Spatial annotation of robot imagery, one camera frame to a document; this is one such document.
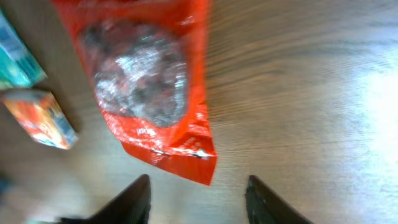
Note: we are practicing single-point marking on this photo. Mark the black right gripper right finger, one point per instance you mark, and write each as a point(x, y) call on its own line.
point(264, 206)

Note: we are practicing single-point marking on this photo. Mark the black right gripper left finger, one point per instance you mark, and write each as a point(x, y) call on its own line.
point(131, 206)

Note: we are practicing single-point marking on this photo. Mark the orange tissue packet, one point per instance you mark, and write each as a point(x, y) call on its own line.
point(40, 115)

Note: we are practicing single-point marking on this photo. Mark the red snack packet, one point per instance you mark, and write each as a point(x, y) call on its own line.
point(146, 65)

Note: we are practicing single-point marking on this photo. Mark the teal tissue packet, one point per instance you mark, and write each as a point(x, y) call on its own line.
point(19, 68)

